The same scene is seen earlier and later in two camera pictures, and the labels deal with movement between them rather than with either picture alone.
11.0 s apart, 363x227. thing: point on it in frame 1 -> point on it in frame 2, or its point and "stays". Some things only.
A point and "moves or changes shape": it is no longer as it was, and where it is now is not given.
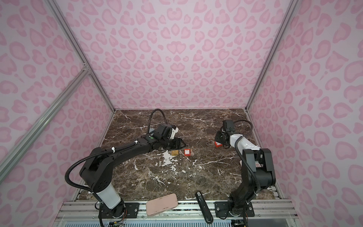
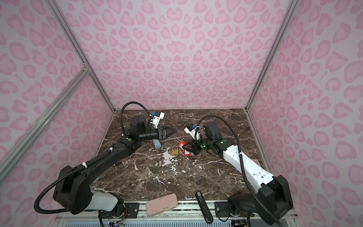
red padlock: (217, 144) moves or changes shape
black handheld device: (204, 207) stays
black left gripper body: (173, 144) -> (159, 129)
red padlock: (187, 152) stays
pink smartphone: (158, 205) stays
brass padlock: (175, 152) stays
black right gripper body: (220, 137) -> (197, 147)
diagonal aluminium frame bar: (5, 161) stays
